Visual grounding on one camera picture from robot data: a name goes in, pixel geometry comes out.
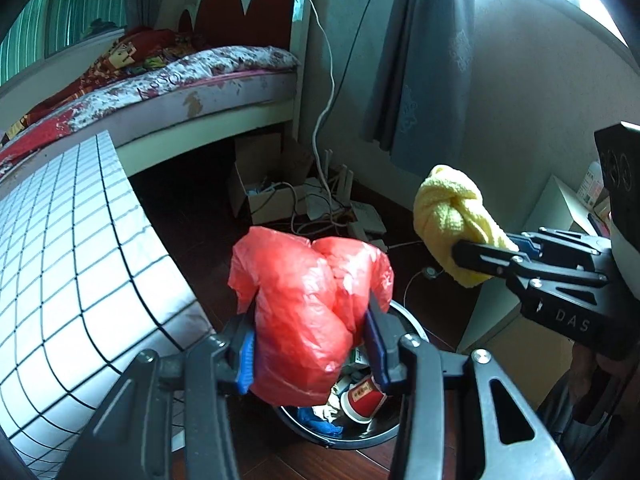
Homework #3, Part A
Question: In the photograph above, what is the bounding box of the person's grey clothing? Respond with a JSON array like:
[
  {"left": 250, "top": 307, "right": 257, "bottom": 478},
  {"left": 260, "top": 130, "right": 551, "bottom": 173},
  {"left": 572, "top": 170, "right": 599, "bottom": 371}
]
[{"left": 537, "top": 375, "right": 640, "bottom": 480}]

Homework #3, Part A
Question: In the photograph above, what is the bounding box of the white cabinet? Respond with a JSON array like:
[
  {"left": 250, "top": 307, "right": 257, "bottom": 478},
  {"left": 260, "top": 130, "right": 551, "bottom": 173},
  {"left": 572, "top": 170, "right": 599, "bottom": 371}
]
[{"left": 457, "top": 175, "right": 608, "bottom": 396}]

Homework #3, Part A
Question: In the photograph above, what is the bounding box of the red plastic bag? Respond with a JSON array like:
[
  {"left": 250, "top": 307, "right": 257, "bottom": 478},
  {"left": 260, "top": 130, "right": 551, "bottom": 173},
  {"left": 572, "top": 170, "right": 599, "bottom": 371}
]
[{"left": 229, "top": 226, "right": 395, "bottom": 407}]

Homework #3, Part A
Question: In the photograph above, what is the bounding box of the white router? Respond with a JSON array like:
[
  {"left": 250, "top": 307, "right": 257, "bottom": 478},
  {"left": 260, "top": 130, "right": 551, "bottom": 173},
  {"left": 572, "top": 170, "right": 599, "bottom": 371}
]
[{"left": 305, "top": 149, "right": 357, "bottom": 218}]

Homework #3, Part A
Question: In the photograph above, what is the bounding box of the person's right hand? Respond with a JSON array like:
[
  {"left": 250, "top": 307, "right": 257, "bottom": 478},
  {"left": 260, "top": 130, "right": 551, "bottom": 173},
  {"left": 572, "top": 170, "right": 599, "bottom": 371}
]
[{"left": 570, "top": 342, "right": 640, "bottom": 411}]

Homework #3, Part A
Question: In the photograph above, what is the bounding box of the red printed blanket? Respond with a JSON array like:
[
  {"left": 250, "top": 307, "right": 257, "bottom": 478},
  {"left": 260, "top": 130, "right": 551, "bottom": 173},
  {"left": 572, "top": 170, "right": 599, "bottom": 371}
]
[{"left": 0, "top": 27, "right": 201, "bottom": 141}]

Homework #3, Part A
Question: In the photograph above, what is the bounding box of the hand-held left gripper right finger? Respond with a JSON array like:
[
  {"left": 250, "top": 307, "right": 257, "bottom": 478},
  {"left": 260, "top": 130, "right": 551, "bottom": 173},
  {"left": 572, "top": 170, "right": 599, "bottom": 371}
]
[{"left": 364, "top": 295, "right": 576, "bottom": 480}]

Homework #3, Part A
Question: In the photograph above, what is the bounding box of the bed with heart-shaped headboard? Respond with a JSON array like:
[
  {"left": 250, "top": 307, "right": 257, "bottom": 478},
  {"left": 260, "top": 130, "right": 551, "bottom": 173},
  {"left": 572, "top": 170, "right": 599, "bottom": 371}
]
[{"left": 0, "top": 0, "right": 313, "bottom": 181}]

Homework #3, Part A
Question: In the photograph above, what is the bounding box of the white cable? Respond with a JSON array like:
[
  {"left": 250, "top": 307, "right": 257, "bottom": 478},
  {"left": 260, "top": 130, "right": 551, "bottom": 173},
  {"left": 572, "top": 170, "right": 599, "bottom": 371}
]
[{"left": 295, "top": 0, "right": 337, "bottom": 221}]

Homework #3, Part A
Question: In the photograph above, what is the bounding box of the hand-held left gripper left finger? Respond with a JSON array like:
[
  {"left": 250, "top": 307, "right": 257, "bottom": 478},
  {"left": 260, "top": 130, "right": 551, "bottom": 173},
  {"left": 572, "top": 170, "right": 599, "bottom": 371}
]
[{"left": 57, "top": 310, "right": 258, "bottom": 480}]

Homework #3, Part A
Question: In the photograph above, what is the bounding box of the window with green curtain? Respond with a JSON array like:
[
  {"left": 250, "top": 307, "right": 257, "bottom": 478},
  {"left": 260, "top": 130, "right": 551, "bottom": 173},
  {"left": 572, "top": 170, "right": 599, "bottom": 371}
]
[{"left": 0, "top": 0, "right": 128, "bottom": 86}]

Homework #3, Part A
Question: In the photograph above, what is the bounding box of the floral bed sheet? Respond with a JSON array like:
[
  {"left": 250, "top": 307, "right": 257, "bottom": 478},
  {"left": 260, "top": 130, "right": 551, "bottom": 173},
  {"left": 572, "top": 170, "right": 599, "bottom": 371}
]
[{"left": 0, "top": 45, "right": 301, "bottom": 161}]

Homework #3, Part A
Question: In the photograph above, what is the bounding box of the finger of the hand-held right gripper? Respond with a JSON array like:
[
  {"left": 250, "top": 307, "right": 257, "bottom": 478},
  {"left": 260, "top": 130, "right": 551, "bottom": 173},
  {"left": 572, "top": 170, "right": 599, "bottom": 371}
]
[
  {"left": 451, "top": 238, "right": 541, "bottom": 287},
  {"left": 506, "top": 228, "right": 610, "bottom": 262}
]

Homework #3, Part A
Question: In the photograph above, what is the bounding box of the yellow cloth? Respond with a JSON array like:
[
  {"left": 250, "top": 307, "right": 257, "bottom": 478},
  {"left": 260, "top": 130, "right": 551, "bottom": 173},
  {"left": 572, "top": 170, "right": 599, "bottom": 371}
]
[{"left": 413, "top": 164, "right": 521, "bottom": 288}]

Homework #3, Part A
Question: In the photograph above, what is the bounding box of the white checkered tablecloth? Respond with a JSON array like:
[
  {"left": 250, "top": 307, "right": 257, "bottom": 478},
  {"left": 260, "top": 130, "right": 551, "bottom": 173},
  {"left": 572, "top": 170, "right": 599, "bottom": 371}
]
[{"left": 0, "top": 130, "right": 218, "bottom": 466}]

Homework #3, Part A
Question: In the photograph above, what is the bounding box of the blue-grey curtain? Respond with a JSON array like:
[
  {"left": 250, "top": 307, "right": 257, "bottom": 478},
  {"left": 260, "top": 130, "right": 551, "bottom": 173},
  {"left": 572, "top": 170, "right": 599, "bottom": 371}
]
[{"left": 360, "top": 0, "right": 476, "bottom": 176}]

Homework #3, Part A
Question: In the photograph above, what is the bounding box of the red paper cup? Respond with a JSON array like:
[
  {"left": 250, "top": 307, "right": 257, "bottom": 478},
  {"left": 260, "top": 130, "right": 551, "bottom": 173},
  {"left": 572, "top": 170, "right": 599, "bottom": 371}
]
[{"left": 341, "top": 377, "right": 388, "bottom": 423}]

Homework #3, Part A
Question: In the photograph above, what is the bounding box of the blue glove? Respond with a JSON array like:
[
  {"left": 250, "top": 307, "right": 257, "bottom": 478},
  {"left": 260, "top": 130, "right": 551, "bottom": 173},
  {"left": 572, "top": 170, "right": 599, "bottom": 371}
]
[{"left": 297, "top": 406, "right": 345, "bottom": 436}]

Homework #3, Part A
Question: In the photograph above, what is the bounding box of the white power strip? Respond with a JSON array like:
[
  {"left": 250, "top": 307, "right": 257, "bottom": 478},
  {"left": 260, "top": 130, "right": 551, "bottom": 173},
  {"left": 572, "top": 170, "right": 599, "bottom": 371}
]
[{"left": 347, "top": 202, "right": 388, "bottom": 241}]

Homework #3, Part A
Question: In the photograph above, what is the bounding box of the black round trash bin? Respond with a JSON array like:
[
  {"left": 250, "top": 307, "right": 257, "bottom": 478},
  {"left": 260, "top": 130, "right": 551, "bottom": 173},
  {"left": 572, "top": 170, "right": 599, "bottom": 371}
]
[{"left": 272, "top": 300, "right": 428, "bottom": 448}]

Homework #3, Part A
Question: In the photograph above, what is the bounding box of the cardboard box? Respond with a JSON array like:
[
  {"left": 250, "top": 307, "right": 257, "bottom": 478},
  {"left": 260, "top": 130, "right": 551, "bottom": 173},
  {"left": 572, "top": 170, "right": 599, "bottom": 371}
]
[{"left": 227, "top": 132, "right": 316, "bottom": 226}]

